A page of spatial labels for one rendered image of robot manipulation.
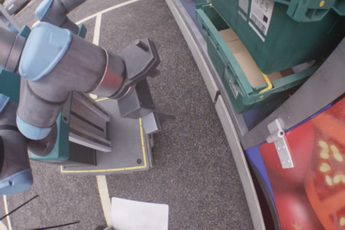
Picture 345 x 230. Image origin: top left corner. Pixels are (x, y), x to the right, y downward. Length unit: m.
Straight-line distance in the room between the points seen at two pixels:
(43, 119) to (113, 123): 1.14
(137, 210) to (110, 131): 0.79
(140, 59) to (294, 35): 0.26
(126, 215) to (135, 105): 1.47
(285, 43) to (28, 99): 0.42
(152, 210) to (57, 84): 1.45
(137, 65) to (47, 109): 0.15
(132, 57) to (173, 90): 1.46
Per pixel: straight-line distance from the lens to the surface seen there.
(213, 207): 1.54
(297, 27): 0.30
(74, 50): 0.21
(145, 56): 0.24
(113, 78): 0.24
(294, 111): 0.48
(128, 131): 1.29
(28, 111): 0.27
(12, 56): 0.35
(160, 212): 1.56
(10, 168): 0.40
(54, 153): 0.56
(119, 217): 1.71
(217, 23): 0.69
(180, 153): 1.49
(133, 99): 0.27
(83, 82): 0.22
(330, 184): 0.48
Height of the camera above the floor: 1.48
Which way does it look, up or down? 64 degrees down
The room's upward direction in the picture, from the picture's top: 15 degrees counter-clockwise
